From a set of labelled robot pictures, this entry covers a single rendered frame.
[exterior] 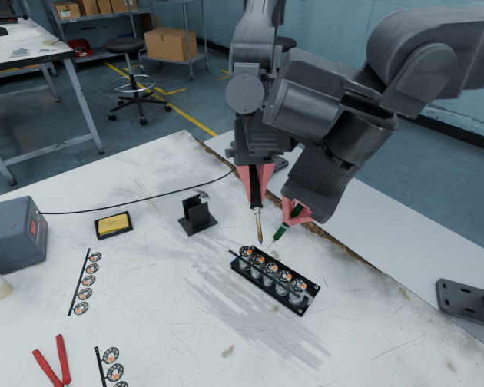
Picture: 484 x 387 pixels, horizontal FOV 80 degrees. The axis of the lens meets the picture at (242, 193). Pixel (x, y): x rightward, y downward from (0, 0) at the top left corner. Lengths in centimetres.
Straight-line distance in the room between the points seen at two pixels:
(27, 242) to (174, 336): 33
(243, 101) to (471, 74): 26
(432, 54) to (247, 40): 33
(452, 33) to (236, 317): 47
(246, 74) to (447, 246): 56
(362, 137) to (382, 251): 42
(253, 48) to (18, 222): 53
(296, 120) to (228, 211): 45
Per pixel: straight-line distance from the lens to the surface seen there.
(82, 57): 457
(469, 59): 30
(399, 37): 28
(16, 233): 67
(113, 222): 72
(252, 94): 44
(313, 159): 32
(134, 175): 87
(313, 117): 28
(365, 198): 80
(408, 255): 71
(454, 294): 68
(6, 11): 333
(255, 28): 56
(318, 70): 28
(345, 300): 59
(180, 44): 373
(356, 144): 31
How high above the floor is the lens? 124
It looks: 41 degrees down
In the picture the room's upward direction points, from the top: straight up
